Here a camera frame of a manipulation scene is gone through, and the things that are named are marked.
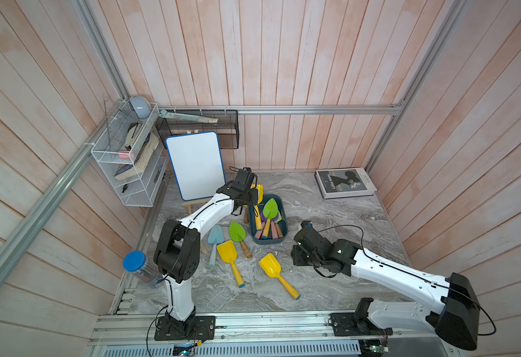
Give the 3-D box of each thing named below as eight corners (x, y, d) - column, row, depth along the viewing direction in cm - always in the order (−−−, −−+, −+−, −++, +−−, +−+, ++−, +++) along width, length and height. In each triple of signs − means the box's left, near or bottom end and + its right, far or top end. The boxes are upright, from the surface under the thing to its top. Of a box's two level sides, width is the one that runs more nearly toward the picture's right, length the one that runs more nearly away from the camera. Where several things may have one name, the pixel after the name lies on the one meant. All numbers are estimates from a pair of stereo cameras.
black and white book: (323, 198, 109) (325, 194, 107) (314, 174, 120) (316, 170, 118) (376, 195, 111) (378, 191, 109) (362, 171, 122) (364, 167, 119)
